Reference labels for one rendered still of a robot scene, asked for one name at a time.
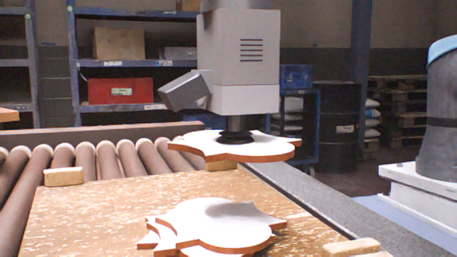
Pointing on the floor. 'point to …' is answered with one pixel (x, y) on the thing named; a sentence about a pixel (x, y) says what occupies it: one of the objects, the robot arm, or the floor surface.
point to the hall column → (360, 60)
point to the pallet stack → (400, 109)
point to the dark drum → (334, 125)
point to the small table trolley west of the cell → (315, 130)
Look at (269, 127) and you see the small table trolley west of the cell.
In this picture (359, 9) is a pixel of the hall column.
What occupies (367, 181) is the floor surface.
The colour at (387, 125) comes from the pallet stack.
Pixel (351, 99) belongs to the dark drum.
